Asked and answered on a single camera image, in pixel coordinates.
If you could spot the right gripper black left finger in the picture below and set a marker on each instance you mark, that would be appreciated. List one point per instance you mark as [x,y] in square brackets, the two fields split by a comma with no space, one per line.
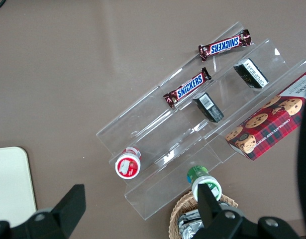
[65,214]

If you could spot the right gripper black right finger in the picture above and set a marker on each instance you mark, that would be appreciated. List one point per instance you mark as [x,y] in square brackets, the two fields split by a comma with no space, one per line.
[210,211]

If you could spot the light oval wicker basket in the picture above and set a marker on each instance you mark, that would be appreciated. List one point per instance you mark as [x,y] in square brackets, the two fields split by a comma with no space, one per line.
[178,211]

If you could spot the cream plastic tray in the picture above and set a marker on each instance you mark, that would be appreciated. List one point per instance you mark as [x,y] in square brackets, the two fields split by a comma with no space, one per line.
[11,181]

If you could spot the foil wrapped packet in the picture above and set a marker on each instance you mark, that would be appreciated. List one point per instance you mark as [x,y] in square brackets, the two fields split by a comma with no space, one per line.
[187,224]

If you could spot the green lidded yogurt cup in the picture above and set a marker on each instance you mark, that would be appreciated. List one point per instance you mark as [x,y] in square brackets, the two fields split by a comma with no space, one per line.
[200,174]

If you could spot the red lidded yogurt cup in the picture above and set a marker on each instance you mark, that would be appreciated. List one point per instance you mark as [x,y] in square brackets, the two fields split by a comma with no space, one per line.
[128,166]

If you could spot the red tartan cookie box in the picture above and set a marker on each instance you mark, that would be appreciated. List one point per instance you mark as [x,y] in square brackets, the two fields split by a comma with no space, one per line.
[267,127]

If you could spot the small black carton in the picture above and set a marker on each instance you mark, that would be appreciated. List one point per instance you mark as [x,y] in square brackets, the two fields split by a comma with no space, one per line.
[208,107]
[251,74]

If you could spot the clear acrylic stepped display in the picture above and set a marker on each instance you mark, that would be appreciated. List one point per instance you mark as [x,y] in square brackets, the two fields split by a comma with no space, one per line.
[147,119]

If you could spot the Snickers chocolate bar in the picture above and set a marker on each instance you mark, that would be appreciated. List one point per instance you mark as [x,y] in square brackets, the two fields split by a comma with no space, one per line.
[225,45]
[188,87]

